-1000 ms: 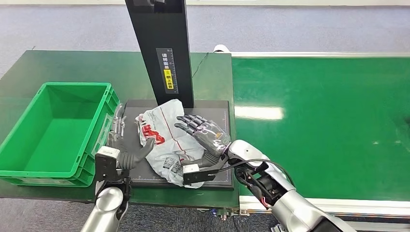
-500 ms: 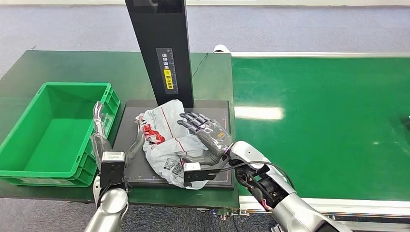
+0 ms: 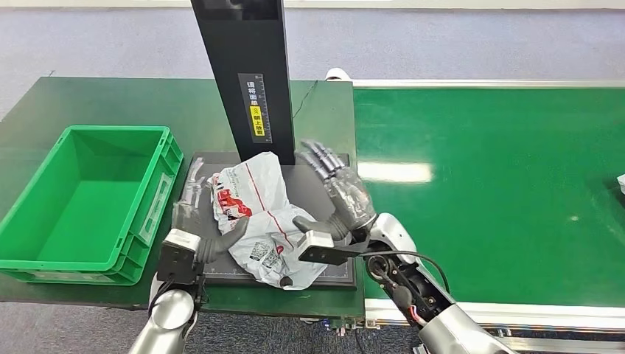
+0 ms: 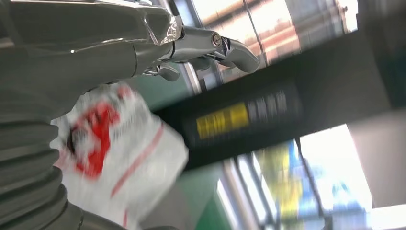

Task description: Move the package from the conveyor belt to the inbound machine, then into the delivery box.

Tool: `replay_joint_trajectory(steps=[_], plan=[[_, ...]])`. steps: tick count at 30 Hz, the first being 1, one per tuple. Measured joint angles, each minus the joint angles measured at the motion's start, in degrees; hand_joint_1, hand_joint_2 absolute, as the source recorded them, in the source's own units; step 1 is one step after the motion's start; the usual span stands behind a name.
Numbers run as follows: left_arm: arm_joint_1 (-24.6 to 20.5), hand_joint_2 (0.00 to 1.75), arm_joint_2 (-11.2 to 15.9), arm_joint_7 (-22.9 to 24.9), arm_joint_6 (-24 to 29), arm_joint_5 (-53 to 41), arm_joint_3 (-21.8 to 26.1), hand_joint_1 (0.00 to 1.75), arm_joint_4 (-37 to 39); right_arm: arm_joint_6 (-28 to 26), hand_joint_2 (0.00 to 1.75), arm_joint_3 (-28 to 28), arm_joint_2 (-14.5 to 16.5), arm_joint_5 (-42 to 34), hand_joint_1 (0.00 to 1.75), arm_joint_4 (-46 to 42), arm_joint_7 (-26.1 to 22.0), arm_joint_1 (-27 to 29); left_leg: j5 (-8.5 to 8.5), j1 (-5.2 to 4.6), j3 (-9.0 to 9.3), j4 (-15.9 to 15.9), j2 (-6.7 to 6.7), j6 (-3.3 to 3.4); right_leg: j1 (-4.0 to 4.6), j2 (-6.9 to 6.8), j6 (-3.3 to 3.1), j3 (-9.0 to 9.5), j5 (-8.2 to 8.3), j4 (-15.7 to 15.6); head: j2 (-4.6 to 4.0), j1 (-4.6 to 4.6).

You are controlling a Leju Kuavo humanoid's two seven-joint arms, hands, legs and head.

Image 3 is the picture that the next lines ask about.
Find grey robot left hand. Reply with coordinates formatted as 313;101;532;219
172;157;251;266

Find black scanner column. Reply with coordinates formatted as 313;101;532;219
190;0;297;166

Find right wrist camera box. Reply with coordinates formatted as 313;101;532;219
298;229;372;267

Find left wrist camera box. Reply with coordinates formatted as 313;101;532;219
156;228;203;286

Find clear crate label sleeve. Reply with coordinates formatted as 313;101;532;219
139;173;175;246

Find green conveyor belt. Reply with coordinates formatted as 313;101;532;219
352;86;625;309

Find green plastic crate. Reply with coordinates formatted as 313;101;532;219
0;125;184;286

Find silver conveyor side rail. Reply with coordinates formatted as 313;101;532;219
351;78;625;90
363;296;625;334

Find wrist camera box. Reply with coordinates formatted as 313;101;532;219
298;229;372;267
156;228;203;286

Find black yellow column label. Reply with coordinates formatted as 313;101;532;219
237;73;273;145

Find white plastic mailer package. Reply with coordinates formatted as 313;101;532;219
209;151;329;291

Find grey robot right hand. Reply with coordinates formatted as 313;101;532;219
293;140;378;242

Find metal connectors under table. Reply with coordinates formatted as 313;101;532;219
300;316;382;339

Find black scanner base plate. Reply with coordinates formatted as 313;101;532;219
172;151;357;290

